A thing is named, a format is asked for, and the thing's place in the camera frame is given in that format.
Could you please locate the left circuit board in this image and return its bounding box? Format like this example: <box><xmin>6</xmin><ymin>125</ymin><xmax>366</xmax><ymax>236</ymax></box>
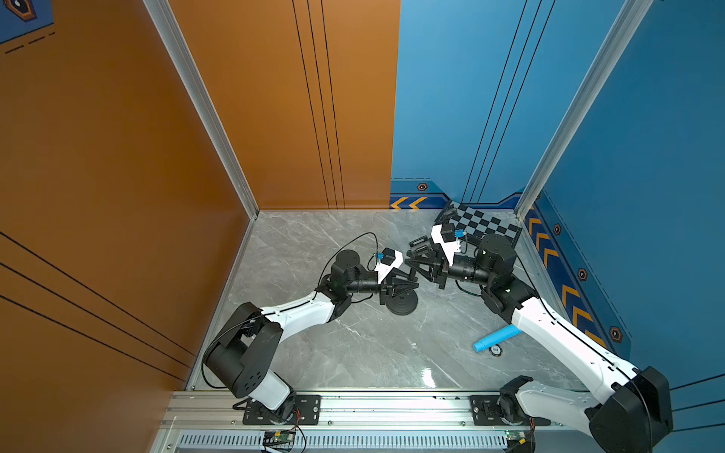
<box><xmin>261</xmin><ymin>430</ymin><xmax>296</xmax><ymax>452</ymax></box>

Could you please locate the light blue tube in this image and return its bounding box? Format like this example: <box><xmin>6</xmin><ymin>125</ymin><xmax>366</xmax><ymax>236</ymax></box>
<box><xmin>472</xmin><ymin>325</ymin><xmax>521</xmax><ymax>353</ymax></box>

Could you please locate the right circuit board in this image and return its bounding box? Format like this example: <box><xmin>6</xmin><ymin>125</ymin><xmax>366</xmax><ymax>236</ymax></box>
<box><xmin>504</xmin><ymin>432</ymin><xmax>536</xmax><ymax>453</ymax></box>

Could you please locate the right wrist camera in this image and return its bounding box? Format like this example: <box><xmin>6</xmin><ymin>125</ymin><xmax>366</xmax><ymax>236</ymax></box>
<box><xmin>432</xmin><ymin>223</ymin><xmax>466</xmax><ymax>266</ymax></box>

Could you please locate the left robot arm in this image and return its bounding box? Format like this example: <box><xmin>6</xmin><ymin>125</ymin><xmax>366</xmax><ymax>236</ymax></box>
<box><xmin>202</xmin><ymin>247</ymin><xmax>419</xmax><ymax>420</ymax></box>

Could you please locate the aluminium front rail frame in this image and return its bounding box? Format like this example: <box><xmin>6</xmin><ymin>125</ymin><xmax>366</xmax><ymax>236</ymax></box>
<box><xmin>151</xmin><ymin>389</ymin><xmax>601</xmax><ymax>452</ymax></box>

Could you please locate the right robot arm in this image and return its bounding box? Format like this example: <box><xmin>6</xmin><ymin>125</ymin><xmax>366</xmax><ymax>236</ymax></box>
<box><xmin>405</xmin><ymin>225</ymin><xmax>674</xmax><ymax>452</ymax></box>

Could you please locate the folded chess board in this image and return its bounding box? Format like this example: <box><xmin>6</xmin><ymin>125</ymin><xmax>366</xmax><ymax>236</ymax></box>
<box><xmin>434</xmin><ymin>201</ymin><xmax>522</xmax><ymax>247</ymax></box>

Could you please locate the circuit board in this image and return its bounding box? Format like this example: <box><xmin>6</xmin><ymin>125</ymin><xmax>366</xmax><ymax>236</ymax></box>
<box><xmin>504</xmin><ymin>432</ymin><xmax>536</xmax><ymax>453</ymax></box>
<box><xmin>261</xmin><ymin>430</ymin><xmax>296</xmax><ymax>452</ymax></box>

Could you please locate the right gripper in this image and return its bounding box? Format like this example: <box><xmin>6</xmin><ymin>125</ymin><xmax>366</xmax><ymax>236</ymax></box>
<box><xmin>405</xmin><ymin>245</ymin><xmax>496</xmax><ymax>293</ymax></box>

